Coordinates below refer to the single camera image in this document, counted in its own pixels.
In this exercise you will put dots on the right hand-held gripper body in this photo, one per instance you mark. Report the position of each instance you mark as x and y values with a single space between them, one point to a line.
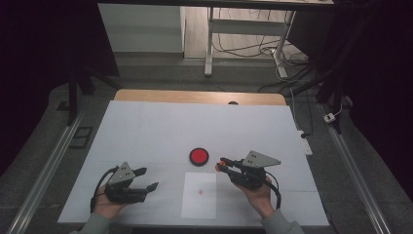
250 174

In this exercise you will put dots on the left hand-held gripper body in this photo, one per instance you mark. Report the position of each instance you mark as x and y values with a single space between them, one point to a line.
121 188

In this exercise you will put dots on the orange stamp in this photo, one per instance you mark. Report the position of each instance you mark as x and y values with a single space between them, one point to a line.
222 162

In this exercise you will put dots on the round red ink pad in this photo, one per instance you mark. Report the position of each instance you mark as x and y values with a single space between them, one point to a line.
199 156

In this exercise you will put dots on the white paper sheet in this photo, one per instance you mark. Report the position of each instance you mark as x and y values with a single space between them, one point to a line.
198 201

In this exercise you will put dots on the person's left hand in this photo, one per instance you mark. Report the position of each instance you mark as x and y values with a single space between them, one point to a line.
108 206

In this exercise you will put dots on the person's right hand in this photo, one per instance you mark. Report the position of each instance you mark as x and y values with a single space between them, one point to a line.
258 198

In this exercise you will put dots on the white table cover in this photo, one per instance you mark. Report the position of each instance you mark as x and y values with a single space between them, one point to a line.
181 126

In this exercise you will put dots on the white power strip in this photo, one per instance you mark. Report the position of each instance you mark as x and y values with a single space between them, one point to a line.
305 143

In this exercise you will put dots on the wooden table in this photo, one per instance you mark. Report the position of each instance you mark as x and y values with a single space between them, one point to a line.
195 97

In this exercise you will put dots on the small white adapter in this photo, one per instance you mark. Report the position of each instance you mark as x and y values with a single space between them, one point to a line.
329 117

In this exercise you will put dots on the black metal stand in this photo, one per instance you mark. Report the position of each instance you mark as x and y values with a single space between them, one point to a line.
73 97
331 87

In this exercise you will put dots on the white cabinet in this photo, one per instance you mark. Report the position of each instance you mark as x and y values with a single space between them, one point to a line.
139 29

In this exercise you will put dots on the black floor frame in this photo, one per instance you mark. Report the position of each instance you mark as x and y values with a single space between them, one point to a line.
81 137

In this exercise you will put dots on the aluminium floor rail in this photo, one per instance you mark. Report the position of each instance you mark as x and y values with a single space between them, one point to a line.
357 172
45 175

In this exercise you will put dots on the white desk frame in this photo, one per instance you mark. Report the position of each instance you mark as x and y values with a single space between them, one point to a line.
246 26

